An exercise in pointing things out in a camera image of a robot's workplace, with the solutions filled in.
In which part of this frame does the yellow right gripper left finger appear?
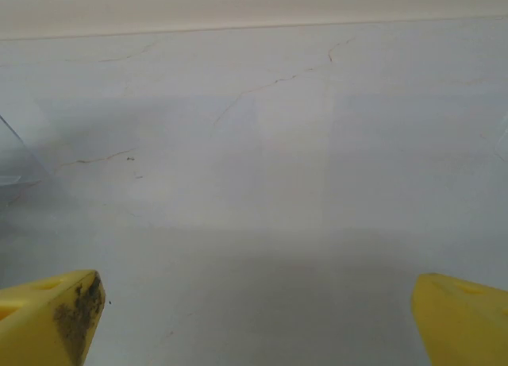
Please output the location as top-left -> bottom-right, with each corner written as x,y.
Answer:
0,269 -> 106,366

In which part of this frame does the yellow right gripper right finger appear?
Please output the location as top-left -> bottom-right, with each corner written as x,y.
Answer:
410,273 -> 508,366

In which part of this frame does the clear acrylic card tray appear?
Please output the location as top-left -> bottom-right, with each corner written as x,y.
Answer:
0,114 -> 55,188

